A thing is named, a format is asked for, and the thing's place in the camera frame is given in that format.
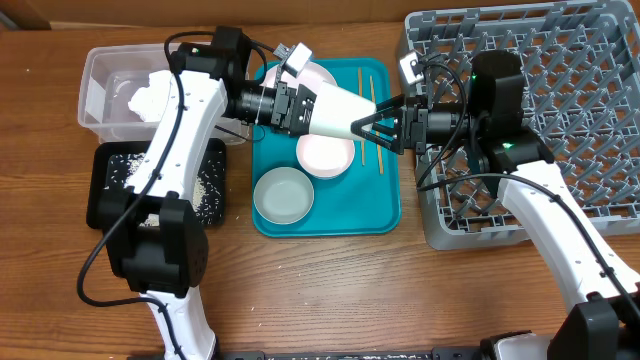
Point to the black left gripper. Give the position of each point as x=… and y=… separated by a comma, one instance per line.
x=285, y=97

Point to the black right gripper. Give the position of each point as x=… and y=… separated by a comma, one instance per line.
x=412, y=124

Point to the pink round plate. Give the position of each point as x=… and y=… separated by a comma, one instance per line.
x=311, y=76

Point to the white cup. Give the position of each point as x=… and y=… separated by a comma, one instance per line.
x=335, y=109

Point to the pink bowl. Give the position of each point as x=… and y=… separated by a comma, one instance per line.
x=324, y=157

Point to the grey small bowl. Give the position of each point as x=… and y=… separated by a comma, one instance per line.
x=283, y=195

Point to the white napkin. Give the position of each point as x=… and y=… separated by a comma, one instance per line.
x=150, y=102

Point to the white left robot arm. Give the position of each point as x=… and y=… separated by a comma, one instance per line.
x=151, y=233

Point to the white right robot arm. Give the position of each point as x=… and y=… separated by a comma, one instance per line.
x=600, y=291

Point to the grey dishwasher rack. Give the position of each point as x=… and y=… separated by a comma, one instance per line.
x=581, y=64

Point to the pile of rice grains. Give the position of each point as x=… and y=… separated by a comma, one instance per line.
x=208, y=199

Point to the clear plastic bin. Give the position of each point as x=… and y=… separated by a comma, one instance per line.
x=111, y=77

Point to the black plastic tray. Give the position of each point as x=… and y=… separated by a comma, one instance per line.
x=101, y=157

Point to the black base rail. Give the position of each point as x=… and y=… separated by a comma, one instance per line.
x=350, y=355

